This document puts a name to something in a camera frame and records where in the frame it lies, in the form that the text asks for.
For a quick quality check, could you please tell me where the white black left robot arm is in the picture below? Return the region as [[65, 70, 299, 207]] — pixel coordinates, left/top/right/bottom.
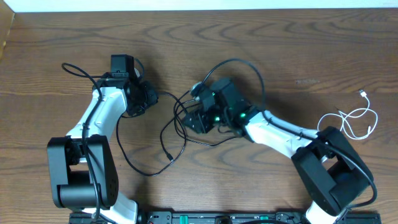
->
[[47, 54, 158, 223]]

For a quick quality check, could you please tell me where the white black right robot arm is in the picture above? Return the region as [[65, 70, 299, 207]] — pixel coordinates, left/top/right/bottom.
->
[[183, 78, 374, 223]]

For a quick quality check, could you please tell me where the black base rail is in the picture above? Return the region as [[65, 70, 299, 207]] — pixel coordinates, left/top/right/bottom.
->
[[68, 212, 382, 224]]

